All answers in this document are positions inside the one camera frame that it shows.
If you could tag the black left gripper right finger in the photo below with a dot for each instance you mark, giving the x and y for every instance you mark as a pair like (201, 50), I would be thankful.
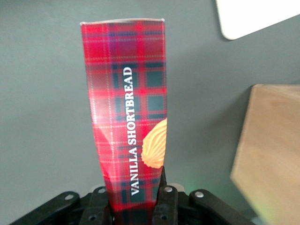
(165, 206)

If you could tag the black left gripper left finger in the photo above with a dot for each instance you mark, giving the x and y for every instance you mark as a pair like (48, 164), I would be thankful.
(98, 208)

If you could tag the red tartan cookie box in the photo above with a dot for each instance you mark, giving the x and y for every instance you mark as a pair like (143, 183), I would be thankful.
(126, 105)

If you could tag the beige rectangular tray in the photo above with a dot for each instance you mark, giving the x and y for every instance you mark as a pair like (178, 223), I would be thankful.
(253, 16)

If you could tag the wooden drawer cabinet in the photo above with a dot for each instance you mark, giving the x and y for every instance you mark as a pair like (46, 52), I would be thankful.
(269, 152)

